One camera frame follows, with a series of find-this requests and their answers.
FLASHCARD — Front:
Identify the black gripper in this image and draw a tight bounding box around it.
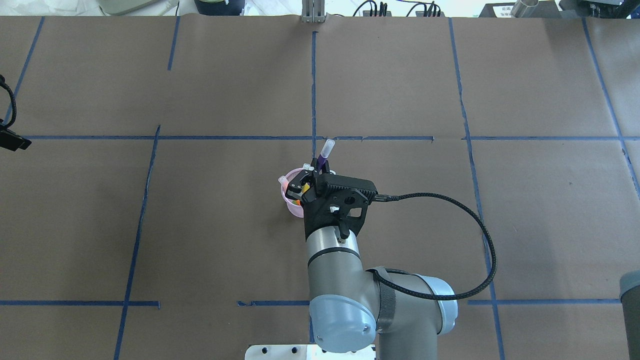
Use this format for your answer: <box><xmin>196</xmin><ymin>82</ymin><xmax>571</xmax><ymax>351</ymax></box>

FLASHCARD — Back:
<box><xmin>285</xmin><ymin>157</ymin><xmax>378</xmax><ymax>240</ymax></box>
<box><xmin>0</xmin><ymin>125</ymin><xmax>32</xmax><ymax>152</ymax></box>

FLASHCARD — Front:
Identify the purple highlighter pen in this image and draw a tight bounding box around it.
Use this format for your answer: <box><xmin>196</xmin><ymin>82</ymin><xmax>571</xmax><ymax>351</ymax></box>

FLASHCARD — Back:
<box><xmin>317</xmin><ymin>138</ymin><xmax>336</xmax><ymax>173</ymax></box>

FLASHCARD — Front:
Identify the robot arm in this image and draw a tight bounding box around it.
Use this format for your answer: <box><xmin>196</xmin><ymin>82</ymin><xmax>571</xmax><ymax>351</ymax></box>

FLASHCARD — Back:
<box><xmin>1</xmin><ymin>128</ymin><xmax>639</xmax><ymax>360</ymax></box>
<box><xmin>285</xmin><ymin>158</ymin><xmax>458</xmax><ymax>360</ymax></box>

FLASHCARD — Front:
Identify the pink mesh pen holder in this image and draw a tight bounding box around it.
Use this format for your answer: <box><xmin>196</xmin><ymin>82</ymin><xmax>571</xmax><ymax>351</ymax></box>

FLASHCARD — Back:
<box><xmin>278</xmin><ymin>168</ymin><xmax>304</xmax><ymax>219</ymax></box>

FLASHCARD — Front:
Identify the steel cup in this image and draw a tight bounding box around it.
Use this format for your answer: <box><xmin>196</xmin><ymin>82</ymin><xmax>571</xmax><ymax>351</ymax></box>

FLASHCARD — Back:
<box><xmin>510</xmin><ymin>0</ymin><xmax>540</xmax><ymax>18</ymax></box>

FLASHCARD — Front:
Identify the grey aluminium frame post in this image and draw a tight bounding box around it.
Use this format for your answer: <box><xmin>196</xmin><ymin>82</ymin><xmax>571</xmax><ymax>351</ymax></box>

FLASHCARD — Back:
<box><xmin>301</xmin><ymin>0</ymin><xmax>327</xmax><ymax>24</ymax></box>

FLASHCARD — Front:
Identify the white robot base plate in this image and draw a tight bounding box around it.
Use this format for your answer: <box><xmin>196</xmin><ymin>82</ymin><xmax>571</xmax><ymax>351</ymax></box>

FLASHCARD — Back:
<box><xmin>244</xmin><ymin>344</ymin><xmax>377</xmax><ymax>360</ymax></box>

